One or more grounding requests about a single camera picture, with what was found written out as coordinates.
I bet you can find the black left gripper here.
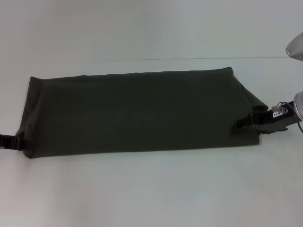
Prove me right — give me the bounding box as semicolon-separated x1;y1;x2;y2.
0;133;28;150

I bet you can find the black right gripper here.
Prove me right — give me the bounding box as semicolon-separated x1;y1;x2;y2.
232;101;297;137

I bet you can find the dark green FREE t-shirt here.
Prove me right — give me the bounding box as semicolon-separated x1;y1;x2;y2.
15;67;268;159

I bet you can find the silver right wrist angled plug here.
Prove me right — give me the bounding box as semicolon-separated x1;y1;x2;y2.
271;101;289;114

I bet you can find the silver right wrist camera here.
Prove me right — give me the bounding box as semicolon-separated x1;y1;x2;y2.
285;32;303;59

